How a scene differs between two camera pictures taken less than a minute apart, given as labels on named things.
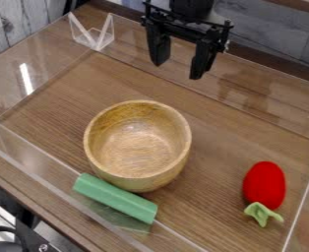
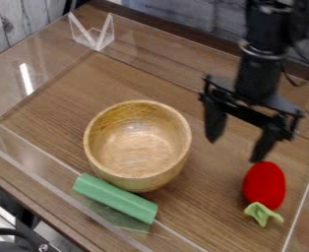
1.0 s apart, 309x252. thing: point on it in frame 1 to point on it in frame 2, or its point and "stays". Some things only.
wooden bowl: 136,143 stays
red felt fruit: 265,190 stays
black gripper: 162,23 to 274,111
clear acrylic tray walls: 140,158 stays
